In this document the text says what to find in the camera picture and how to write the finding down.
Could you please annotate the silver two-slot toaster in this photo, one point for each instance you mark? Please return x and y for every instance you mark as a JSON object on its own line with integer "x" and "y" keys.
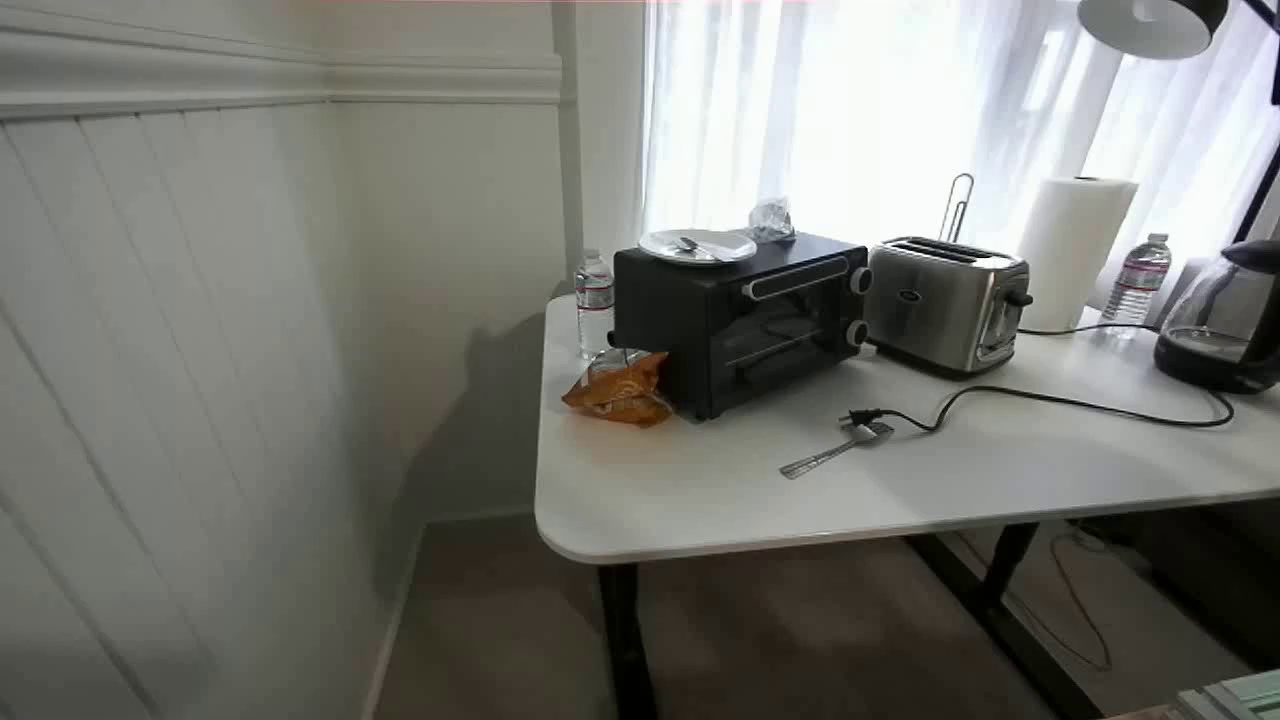
{"x": 941, "y": 311}

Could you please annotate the orange snack bag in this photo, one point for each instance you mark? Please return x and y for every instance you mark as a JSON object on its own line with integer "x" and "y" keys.
{"x": 618, "y": 391}

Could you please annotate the crumpled white tissue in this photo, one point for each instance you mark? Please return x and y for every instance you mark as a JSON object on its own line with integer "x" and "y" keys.
{"x": 773, "y": 222}

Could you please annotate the black desk lamp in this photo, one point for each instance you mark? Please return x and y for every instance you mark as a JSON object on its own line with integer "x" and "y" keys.
{"x": 1145, "y": 26}

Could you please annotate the white paper towel roll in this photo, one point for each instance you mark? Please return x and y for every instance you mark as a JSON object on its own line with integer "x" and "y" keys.
{"x": 1074, "y": 254}

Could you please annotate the silver metal fork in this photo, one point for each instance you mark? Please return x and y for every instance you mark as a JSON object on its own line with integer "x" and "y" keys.
{"x": 825, "y": 453}

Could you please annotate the small grey utensil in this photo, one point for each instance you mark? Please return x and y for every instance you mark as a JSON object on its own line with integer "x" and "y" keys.
{"x": 687, "y": 247}

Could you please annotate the black glass electric kettle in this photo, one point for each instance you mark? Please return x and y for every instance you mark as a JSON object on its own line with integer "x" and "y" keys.
{"x": 1220, "y": 324}

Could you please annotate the black toaster oven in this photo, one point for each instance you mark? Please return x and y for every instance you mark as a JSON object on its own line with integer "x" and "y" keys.
{"x": 720, "y": 333}

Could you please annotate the pale green box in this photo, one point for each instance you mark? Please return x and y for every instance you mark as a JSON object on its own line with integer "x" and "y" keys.
{"x": 1220, "y": 703}

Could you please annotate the white sheer curtain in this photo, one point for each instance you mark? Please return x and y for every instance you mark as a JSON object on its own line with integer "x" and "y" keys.
{"x": 855, "y": 122}

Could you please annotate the clear plastic water bottle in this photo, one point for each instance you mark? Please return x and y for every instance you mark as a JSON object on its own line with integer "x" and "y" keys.
{"x": 1136, "y": 281}
{"x": 594, "y": 307}

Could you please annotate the white round plate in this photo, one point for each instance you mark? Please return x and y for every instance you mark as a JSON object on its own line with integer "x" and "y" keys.
{"x": 702, "y": 247}

